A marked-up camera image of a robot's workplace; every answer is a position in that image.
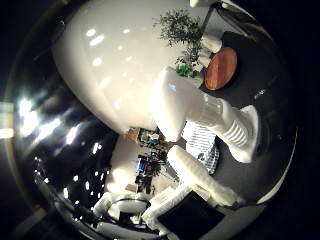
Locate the white spray bottle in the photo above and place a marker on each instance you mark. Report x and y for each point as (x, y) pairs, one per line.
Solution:
(180, 100)

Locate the striped white cloth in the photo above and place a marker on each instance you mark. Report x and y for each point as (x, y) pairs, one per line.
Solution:
(200, 140)

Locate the cluttered wooden shelf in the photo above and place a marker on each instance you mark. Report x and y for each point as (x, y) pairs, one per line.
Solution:
(148, 137)

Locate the bright green plant white pot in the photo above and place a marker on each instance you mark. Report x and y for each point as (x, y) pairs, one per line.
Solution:
(185, 70)

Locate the small grey-leaf plant white pot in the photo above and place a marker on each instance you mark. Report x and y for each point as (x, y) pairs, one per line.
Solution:
(195, 55)

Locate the round wooden tray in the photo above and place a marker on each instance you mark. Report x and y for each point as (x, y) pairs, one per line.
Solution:
(220, 68)

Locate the tall plant in white pot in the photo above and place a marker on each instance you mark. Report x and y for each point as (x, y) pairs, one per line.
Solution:
(180, 26)

